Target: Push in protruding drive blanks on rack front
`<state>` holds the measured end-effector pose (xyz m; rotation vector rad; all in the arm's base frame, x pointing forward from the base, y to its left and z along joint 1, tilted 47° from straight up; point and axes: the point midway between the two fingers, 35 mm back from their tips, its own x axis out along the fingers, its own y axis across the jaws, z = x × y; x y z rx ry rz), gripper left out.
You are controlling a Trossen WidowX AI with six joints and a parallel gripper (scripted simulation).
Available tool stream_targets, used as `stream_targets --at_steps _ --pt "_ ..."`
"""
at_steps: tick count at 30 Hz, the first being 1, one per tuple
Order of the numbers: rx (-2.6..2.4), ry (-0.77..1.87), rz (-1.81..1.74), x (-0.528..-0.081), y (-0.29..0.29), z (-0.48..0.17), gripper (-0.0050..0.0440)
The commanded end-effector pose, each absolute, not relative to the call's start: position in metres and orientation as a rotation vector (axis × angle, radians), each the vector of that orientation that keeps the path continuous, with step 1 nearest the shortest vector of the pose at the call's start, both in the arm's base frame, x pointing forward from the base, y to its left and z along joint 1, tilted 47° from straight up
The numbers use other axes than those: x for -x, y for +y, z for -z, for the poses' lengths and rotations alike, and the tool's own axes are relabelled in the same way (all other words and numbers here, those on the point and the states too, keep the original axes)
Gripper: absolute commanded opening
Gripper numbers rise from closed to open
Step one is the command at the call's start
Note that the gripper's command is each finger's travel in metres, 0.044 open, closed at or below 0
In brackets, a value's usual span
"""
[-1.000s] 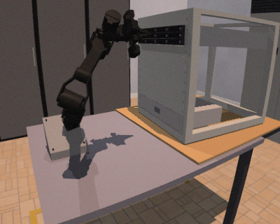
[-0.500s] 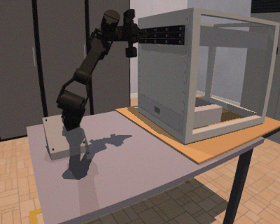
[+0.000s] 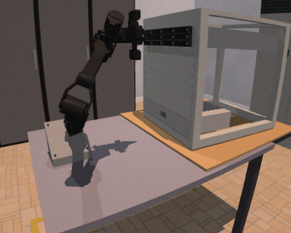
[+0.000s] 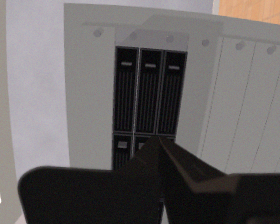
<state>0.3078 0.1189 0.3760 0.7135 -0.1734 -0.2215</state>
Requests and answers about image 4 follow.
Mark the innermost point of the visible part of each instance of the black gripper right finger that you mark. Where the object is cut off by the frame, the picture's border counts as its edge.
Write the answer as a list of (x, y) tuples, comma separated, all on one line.
[(191, 196)]

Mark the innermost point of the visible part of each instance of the grey open rack frame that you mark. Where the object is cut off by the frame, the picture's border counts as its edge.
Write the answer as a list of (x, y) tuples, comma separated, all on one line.
[(230, 108)]

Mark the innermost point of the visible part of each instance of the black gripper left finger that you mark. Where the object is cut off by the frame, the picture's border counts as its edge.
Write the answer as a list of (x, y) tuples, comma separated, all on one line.
[(63, 195)]

